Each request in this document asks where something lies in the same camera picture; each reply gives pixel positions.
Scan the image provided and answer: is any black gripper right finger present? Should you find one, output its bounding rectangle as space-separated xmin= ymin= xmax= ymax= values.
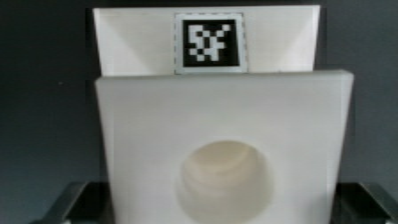
xmin=333 ymin=182 xmax=398 ymax=224

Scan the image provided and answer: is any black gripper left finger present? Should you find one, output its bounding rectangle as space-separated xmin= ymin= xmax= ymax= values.
xmin=29 ymin=182 xmax=107 ymax=224

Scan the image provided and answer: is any white lamp base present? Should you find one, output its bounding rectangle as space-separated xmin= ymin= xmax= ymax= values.
xmin=93 ymin=5 xmax=354 ymax=224

